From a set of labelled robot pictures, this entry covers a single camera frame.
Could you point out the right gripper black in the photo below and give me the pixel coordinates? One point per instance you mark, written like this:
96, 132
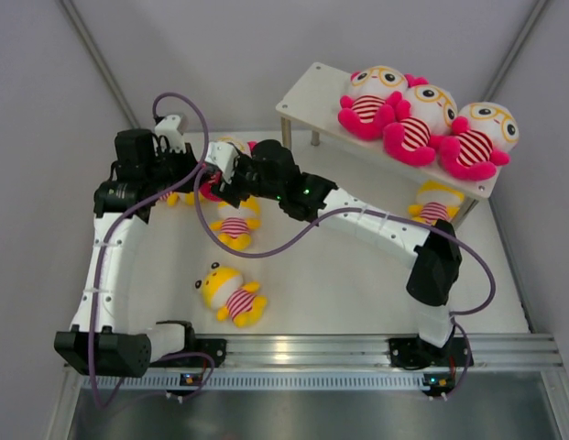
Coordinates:
230, 191

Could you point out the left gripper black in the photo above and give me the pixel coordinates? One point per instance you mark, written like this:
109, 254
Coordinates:
185, 159

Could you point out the yellow plush sideways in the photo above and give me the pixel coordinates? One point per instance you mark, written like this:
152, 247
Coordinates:
174, 198

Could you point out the pink plush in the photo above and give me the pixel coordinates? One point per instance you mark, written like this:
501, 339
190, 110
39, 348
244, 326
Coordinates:
362, 112
483, 135
245, 147
414, 122

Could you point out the yellow plush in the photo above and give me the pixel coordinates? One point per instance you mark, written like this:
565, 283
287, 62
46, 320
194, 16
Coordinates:
236, 224
435, 201
225, 292

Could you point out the yellow plush front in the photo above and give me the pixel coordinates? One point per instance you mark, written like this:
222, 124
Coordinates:
225, 292

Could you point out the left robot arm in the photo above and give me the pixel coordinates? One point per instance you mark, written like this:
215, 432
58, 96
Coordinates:
99, 341

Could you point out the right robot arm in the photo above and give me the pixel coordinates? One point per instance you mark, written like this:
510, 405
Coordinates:
429, 252

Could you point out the white two-tier shelf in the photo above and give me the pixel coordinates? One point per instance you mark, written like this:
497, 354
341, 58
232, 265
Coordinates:
313, 102

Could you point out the yellow plush under shelf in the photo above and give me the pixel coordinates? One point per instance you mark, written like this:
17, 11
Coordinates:
435, 201

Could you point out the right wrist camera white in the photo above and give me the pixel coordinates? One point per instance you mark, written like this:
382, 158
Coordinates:
221, 156

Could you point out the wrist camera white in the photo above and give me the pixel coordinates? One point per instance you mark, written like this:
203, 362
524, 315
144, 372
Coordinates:
221, 156
169, 130

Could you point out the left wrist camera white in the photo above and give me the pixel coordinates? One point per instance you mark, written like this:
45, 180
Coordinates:
169, 130

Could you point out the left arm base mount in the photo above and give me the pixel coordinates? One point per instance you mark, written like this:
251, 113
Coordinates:
213, 347

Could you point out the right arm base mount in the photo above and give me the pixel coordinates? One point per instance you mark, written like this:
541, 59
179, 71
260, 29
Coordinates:
412, 353

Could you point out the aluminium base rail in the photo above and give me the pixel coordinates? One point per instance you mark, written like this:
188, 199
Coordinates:
340, 363

